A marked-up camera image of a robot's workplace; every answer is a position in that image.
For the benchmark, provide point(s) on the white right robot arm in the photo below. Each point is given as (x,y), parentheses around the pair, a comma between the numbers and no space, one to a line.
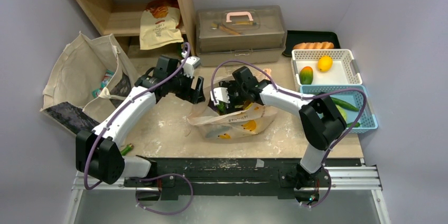
(321,120)

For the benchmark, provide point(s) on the napa cabbage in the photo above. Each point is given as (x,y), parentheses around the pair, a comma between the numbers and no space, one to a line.
(222,108)

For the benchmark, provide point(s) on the round green cabbage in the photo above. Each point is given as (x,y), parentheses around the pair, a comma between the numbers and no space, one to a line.
(343,112)

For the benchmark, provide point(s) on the small green vegetable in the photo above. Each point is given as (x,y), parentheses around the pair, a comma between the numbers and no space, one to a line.
(128,148)

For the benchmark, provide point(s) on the grey plastic toolbox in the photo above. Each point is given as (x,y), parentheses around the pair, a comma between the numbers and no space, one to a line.
(255,34)

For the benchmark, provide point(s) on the white plastic basket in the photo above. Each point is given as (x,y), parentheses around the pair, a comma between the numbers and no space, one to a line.
(343,72)

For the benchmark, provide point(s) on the beige canvas tote bag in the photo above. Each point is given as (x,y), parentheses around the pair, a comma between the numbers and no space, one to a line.
(79,70)

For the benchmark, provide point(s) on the green glass bottle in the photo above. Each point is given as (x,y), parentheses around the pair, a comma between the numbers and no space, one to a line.
(185,50)

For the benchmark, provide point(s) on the black mounting rail base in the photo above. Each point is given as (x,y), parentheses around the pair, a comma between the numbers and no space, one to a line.
(259,177)

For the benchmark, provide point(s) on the yellow mango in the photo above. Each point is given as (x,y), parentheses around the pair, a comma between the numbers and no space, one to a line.
(325,63)

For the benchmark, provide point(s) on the translucent banana print plastic bag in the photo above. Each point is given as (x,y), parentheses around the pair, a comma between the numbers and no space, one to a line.
(240,123)

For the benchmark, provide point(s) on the small green pepper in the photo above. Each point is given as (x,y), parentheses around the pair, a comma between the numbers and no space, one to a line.
(355,125)

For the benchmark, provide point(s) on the snack packet in tote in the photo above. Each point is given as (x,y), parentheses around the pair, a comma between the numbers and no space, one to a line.
(106,79)

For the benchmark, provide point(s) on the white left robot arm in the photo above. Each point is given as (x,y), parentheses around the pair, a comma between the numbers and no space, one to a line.
(97,151)

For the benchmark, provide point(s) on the bread loaf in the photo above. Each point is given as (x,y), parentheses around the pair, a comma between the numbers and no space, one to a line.
(314,45)

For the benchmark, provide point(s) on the bread paper bag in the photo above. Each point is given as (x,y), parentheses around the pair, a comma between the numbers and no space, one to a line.
(159,24)

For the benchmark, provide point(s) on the red green mango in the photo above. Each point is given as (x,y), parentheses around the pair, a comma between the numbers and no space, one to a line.
(306,76)

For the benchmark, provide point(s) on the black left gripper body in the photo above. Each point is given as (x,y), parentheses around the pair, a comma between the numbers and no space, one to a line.
(184,90)

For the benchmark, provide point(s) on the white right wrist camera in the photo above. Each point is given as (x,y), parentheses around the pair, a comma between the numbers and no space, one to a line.
(218,95)

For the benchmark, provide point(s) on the black tray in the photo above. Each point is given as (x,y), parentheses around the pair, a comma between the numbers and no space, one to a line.
(296,37)

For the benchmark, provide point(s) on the green cucumber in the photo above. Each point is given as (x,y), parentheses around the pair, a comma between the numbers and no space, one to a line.
(345,105)

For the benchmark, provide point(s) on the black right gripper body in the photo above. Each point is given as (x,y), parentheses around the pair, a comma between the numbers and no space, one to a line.
(229,94)

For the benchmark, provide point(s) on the blue plastic basket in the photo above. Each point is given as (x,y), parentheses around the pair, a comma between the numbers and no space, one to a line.
(368,120)

